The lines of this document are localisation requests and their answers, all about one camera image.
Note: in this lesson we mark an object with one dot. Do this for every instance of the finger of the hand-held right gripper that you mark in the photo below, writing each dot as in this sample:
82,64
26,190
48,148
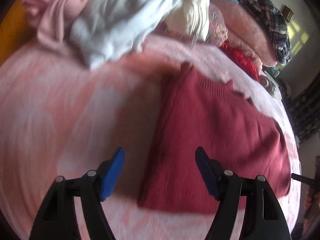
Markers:
301,178

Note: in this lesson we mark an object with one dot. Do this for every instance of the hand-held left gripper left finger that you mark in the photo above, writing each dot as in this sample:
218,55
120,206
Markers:
113,172

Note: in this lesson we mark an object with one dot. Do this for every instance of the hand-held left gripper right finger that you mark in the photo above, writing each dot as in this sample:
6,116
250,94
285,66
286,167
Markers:
207,172

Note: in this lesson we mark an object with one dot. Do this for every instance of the maroon knit sweater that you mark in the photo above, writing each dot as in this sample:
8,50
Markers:
212,135

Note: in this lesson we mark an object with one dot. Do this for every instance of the person's right hand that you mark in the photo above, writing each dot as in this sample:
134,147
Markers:
308,198

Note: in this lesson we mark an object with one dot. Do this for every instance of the dark patterned curtain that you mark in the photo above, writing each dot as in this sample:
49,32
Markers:
306,112

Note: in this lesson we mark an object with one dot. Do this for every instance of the pink bed sheet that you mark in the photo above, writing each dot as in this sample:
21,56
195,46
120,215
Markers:
50,117

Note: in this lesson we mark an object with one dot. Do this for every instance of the pale crumpled plastic bag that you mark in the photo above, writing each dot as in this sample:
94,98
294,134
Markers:
271,86

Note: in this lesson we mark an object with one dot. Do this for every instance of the red shiny cloth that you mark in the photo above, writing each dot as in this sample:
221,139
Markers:
240,57

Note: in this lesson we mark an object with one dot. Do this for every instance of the paisley patterned cloth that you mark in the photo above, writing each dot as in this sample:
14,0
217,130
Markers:
217,27

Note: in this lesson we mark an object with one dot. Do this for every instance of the pink folded fleece blanket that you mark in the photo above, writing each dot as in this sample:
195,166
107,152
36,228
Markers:
250,30

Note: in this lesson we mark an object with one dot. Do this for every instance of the white ribbed garment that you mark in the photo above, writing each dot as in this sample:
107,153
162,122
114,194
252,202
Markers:
120,17

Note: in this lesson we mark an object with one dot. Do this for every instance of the cream garment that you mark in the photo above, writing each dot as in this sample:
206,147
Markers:
192,17

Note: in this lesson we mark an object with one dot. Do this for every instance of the dark plaid cloth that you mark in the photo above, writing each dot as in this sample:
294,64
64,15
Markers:
270,17

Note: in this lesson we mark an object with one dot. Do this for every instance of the pink garment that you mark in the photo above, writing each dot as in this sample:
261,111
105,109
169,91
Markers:
55,17

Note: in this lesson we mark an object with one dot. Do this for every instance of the small wooden wall box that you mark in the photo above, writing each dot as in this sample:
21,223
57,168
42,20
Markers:
287,13

